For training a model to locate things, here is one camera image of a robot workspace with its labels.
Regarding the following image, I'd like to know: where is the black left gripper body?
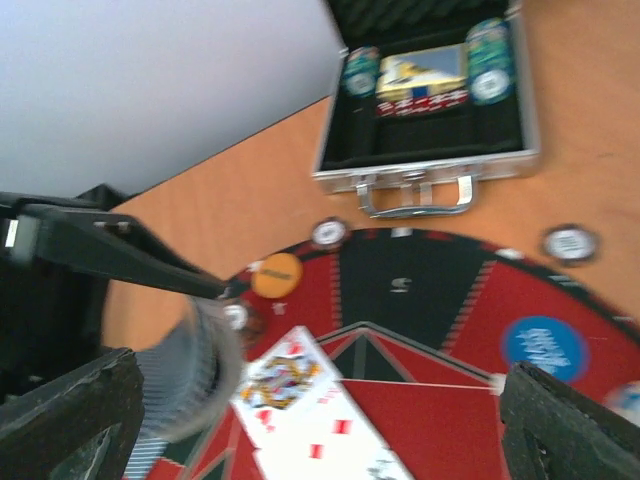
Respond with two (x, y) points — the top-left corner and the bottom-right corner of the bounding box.
(1, 192), (108, 403)

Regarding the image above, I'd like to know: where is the diamonds face-up card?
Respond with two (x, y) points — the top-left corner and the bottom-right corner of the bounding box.
(253, 382), (389, 479)

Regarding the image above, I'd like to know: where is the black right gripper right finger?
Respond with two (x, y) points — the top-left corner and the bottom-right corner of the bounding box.
(499, 361), (639, 480)

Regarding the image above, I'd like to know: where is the card box in case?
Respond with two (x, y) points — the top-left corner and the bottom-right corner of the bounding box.
(376, 43), (468, 101)

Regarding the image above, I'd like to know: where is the red dice row in case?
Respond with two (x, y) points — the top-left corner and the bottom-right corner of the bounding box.
(376, 88), (469, 117)

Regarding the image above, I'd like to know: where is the brown black hundred chip stack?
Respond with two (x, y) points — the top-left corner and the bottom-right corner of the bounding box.
(223, 299), (266, 350)

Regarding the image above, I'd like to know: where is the yellow big blind button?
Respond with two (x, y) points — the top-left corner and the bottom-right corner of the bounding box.
(251, 253), (303, 299)

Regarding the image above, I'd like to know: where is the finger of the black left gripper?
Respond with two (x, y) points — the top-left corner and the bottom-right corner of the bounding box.
(34, 207), (226, 299)

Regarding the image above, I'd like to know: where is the blue playing card deck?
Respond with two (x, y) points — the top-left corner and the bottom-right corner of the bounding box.
(124, 297), (244, 479)

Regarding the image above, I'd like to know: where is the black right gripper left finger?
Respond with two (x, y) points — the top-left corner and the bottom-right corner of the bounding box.
(1, 348), (144, 479)

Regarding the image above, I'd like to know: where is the clubs face-up card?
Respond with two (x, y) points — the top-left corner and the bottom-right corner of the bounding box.
(365, 446), (414, 480)

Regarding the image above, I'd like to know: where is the queen of hearts card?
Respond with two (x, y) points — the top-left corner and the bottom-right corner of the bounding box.
(231, 326), (342, 448)

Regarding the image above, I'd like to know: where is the single hundred chip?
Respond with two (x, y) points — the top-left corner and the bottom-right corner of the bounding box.
(310, 217), (350, 251)
(540, 223), (601, 267)

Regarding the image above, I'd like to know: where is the blue small blind button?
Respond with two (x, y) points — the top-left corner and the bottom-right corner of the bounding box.
(501, 315), (590, 383)

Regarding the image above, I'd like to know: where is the blue orange ten chip stack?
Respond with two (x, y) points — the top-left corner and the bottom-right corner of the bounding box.
(605, 380), (640, 426)

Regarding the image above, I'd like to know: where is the round red black poker mat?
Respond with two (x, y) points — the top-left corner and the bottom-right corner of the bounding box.
(119, 227), (640, 480)

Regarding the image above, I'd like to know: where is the aluminium poker chip case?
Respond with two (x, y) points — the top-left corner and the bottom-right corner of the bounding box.
(312, 1), (540, 219)

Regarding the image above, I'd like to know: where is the poker chip row in case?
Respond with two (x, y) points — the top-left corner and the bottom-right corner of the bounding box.
(465, 17), (515, 106)

